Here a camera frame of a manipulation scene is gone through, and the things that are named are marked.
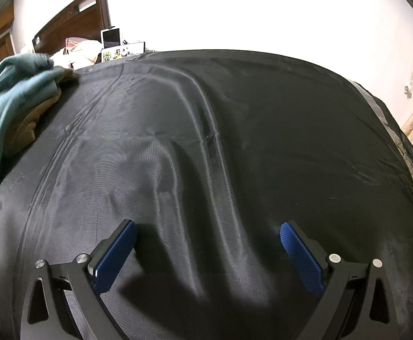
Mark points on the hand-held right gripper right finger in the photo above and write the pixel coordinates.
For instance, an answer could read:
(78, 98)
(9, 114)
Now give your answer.
(302, 262)

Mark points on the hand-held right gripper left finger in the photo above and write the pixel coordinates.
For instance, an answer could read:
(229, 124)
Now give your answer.
(116, 258)

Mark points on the blue knit sweater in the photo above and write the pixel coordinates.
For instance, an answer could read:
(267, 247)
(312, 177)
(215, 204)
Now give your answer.
(8, 95)

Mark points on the black cloth cover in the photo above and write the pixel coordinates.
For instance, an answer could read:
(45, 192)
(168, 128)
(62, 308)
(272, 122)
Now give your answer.
(227, 141)

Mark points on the brown fleece garment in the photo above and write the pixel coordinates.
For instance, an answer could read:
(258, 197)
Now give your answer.
(29, 120)

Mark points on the grey tape strip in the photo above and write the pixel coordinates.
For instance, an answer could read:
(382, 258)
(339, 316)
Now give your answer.
(381, 113)

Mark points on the printed pillow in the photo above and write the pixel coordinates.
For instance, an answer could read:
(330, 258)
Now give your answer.
(82, 51)

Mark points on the white tablet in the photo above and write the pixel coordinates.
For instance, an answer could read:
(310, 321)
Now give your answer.
(111, 38)

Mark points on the dark wooden headboard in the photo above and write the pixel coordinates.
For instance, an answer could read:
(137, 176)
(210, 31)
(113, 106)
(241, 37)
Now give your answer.
(75, 21)

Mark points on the white wall socket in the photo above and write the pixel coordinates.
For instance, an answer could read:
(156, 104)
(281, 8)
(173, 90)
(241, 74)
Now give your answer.
(408, 90)

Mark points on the white photo collage frame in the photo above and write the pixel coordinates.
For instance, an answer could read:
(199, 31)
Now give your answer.
(128, 50)

